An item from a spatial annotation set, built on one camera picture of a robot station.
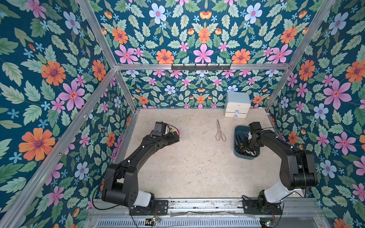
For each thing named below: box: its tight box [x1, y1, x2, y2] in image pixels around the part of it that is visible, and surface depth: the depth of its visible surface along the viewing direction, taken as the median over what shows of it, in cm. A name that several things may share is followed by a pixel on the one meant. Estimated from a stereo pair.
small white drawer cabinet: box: [224, 90, 251, 119], surface depth 110 cm
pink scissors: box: [215, 119, 227, 142], surface depth 106 cm
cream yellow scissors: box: [243, 149, 257, 156], surface depth 92 cm
